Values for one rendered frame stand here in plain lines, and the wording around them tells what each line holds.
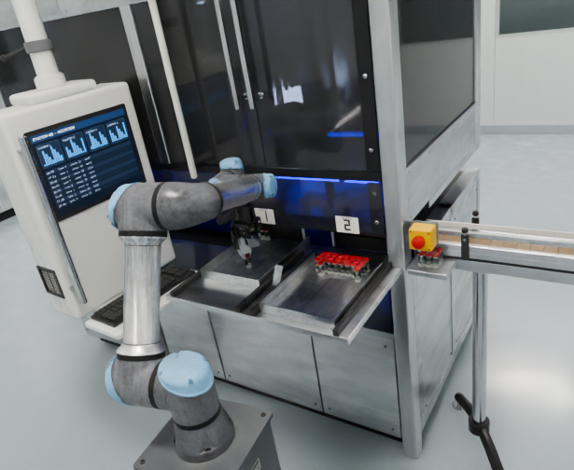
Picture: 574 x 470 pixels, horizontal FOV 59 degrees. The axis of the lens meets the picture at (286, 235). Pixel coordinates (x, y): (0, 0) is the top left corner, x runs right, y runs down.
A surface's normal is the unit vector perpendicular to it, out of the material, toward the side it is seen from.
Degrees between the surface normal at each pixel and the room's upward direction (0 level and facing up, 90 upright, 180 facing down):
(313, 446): 0
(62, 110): 90
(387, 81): 90
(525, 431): 0
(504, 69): 90
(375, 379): 90
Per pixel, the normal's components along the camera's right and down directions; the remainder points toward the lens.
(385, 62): -0.52, 0.43
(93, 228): 0.81, 0.13
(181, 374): -0.03, -0.89
